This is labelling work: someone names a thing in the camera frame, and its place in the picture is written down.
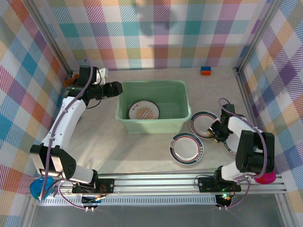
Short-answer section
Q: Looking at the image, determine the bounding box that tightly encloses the white plate green red rim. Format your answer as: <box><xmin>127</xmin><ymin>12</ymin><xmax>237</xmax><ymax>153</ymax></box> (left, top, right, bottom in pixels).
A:
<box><xmin>169</xmin><ymin>132</ymin><xmax>205</xmax><ymax>166</ymax></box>
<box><xmin>190</xmin><ymin>110</ymin><xmax>222</xmax><ymax>140</ymax></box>

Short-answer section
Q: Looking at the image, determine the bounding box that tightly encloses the white plate navy lettered rim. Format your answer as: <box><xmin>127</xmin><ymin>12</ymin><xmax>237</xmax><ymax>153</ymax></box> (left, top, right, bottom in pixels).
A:
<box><xmin>223</xmin><ymin>139</ymin><xmax>240</xmax><ymax>157</ymax></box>

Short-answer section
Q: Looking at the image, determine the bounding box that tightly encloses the white plate orange sunburst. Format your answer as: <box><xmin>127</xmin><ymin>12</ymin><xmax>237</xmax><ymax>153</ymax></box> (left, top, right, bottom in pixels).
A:
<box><xmin>129</xmin><ymin>100</ymin><xmax>160</xmax><ymax>120</ymax></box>

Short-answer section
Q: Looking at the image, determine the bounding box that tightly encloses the green plastic bin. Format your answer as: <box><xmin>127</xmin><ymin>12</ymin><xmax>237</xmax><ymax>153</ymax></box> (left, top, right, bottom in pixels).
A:
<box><xmin>115</xmin><ymin>79</ymin><xmax>192</xmax><ymax>135</ymax></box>

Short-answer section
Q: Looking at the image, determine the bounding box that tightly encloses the brown teddy bear toy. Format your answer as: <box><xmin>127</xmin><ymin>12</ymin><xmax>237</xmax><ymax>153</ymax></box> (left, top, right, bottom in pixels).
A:
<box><xmin>63</xmin><ymin>73</ymin><xmax>80</xmax><ymax>88</ymax></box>

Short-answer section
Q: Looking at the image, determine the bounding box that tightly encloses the pink dome button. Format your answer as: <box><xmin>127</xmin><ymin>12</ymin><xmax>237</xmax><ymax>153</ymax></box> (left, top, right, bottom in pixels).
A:
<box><xmin>254</xmin><ymin>171</ymin><xmax>277</xmax><ymax>185</ymax></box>

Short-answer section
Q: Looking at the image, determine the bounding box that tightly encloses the blue dome button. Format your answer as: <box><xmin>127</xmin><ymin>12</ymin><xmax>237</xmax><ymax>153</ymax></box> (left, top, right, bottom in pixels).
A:
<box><xmin>29</xmin><ymin>177</ymin><xmax>54</xmax><ymax>202</ymax></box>

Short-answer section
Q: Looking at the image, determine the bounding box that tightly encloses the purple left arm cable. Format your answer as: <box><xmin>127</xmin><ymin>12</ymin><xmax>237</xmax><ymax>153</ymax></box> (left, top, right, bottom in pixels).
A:
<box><xmin>39</xmin><ymin>58</ymin><xmax>105</xmax><ymax>210</ymax></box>

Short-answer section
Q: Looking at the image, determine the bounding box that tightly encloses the aluminium side rail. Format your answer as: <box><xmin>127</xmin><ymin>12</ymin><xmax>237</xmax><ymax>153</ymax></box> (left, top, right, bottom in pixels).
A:
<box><xmin>235</xmin><ymin>68</ymin><xmax>270</xmax><ymax>166</ymax></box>

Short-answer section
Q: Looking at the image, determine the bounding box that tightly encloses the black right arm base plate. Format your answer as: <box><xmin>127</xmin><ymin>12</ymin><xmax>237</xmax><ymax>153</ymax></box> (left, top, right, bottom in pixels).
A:
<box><xmin>197</xmin><ymin>176</ymin><xmax>242</xmax><ymax>192</ymax></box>

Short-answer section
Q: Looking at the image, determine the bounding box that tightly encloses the aluminium frame post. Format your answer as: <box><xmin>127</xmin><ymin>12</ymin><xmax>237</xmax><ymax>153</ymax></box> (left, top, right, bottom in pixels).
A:
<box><xmin>235</xmin><ymin>0</ymin><xmax>285</xmax><ymax>73</ymax></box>
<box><xmin>23</xmin><ymin>0</ymin><xmax>73</xmax><ymax>76</ymax></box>

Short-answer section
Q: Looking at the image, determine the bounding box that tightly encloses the aluminium mounting rail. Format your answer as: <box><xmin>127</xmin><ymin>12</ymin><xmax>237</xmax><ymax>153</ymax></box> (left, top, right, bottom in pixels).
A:
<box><xmin>33</xmin><ymin>169</ymin><xmax>286</xmax><ymax>197</ymax></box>

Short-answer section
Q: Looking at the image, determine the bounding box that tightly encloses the slotted grey cable duct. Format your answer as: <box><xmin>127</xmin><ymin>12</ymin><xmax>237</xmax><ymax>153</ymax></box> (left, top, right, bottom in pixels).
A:
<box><xmin>37</xmin><ymin>195</ymin><xmax>220</xmax><ymax>207</ymax></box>

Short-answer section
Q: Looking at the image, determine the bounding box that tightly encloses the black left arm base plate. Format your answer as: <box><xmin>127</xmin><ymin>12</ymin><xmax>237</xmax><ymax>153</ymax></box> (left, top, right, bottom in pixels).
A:
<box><xmin>71</xmin><ymin>178</ymin><xmax>116</xmax><ymax>195</ymax></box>

